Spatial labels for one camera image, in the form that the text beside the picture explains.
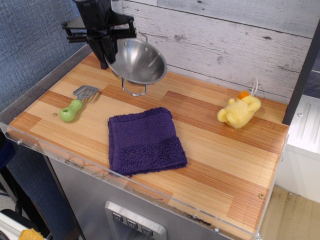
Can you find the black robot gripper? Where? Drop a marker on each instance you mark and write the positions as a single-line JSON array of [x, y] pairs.
[[98, 20]]

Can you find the silver metal pot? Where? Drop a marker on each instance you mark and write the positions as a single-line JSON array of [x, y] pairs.
[[137, 62]]

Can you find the green and grey spatula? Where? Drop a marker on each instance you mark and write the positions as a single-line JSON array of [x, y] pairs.
[[84, 92]]

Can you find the purple folded towel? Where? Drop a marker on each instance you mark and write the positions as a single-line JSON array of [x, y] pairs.
[[145, 142]]

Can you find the clear acrylic front guard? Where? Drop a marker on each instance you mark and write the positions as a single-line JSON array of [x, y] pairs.
[[86, 187]]

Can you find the yellow plush duck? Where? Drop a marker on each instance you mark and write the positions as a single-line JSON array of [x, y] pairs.
[[241, 110]]

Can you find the silver button control panel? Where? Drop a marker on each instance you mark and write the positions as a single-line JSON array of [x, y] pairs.
[[126, 224]]

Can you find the white cabinet at right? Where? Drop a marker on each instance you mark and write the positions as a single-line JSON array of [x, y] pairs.
[[299, 169]]

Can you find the dark vertical post right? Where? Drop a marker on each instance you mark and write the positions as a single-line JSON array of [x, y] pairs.
[[303, 77]]

